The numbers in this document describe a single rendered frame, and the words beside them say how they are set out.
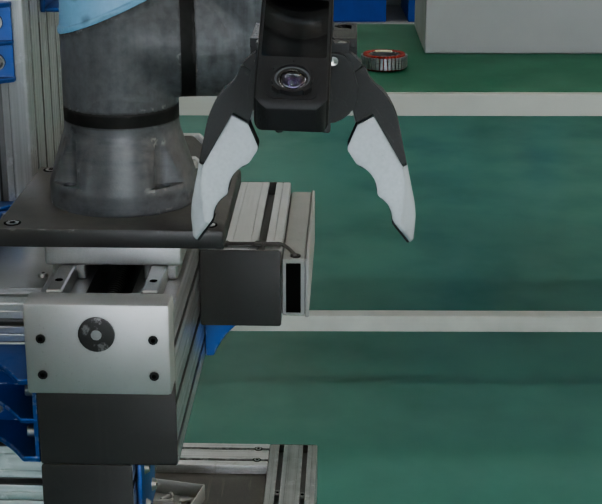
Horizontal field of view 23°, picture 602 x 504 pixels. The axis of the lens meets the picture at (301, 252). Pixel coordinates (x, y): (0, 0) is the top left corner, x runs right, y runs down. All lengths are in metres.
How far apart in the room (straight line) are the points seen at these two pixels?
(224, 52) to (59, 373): 0.34
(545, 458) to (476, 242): 1.50
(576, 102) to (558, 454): 0.78
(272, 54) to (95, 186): 0.57
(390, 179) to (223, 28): 0.49
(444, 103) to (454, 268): 1.20
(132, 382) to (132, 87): 0.29
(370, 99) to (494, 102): 2.35
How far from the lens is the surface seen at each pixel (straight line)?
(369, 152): 0.96
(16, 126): 1.65
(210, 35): 1.42
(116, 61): 1.42
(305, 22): 0.92
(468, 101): 3.29
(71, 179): 1.47
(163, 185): 1.46
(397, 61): 3.49
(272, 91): 0.87
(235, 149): 0.96
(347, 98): 0.95
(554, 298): 4.21
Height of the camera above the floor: 1.47
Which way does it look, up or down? 19 degrees down
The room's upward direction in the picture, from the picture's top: straight up
